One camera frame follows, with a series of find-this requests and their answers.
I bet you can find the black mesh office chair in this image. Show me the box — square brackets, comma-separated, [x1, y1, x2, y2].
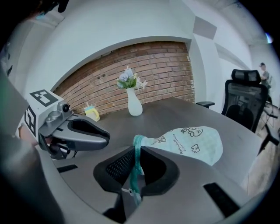
[196, 69, 269, 134]

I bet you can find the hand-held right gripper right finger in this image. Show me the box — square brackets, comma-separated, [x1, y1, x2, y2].
[129, 145, 250, 224]

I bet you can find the white ceramic vase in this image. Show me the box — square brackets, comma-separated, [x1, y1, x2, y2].
[127, 87, 143, 117]

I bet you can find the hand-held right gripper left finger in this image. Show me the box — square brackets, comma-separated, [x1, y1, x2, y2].
[57, 145, 142, 224]

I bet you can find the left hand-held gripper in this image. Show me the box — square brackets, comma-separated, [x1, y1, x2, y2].
[23, 89, 111, 161]

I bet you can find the teal pencil pouch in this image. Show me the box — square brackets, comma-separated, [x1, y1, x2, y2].
[129, 126, 223, 207]

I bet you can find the blue artificial flower bouquet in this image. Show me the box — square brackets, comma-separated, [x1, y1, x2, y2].
[116, 65, 148, 91]

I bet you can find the yellow handled cup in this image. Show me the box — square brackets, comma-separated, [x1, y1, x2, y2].
[84, 102, 101, 121]

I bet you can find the grey square wall panel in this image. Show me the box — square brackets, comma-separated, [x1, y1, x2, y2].
[193, 16, 217, 40]

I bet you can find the person's left forearm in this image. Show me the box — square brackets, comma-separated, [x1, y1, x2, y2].
[0, 72, 40, 147]

